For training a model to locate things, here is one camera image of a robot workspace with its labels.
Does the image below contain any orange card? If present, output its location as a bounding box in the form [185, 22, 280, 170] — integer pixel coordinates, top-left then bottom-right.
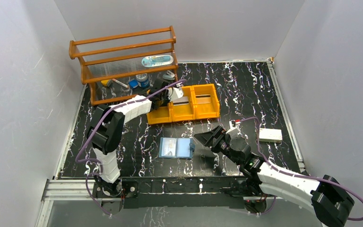
[196, 95, 212, 105]

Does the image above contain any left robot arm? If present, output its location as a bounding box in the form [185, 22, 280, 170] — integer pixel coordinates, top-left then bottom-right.
[82, 79, 185, 185]

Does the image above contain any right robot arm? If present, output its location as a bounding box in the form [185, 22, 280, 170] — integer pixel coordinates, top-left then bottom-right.
[194, 120, 354, 227]

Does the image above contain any grey striped card in bin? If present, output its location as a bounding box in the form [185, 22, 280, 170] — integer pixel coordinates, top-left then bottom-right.
[173, 96, 189, 105]

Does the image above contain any pale blue printed card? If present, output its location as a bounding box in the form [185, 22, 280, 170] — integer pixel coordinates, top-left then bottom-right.
[160, 138, 177, 158]

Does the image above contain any left yellow plastic bin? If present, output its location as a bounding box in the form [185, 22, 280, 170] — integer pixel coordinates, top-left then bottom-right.
[147, 106, 173, 125]

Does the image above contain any white stapler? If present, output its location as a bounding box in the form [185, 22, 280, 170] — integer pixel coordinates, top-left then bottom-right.
[163, 70, 176, 81]

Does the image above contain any white blue round tin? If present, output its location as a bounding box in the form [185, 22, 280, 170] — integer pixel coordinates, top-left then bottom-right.
[135, 73, 150, 88]

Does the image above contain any right yellow plastic bin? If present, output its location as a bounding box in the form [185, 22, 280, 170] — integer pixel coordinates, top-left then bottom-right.
[192, 84, 220, 120]

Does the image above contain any small blue box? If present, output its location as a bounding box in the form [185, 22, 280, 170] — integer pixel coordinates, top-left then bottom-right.
[128, 79, 139, 89]

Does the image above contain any white rectangular box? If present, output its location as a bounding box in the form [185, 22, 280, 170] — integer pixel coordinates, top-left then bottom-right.
[259, 128, 283, 143]

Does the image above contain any blue white oval package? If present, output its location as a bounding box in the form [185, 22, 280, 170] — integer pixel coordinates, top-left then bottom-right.
[141, 54, 174, 68]

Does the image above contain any white red marker pen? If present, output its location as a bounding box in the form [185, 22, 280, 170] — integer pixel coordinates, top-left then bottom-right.
[112, 79, 129, 89]

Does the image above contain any yellow grey sponge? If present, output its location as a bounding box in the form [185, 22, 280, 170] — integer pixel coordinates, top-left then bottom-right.
[101, 79, 113, 87]

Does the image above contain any wooden shelf rack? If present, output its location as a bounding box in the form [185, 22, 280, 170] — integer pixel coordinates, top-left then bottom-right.
[69, 26, 178, 105]

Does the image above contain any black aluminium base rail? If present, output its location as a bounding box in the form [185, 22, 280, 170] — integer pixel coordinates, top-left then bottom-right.
[43, 176, 285, 213]

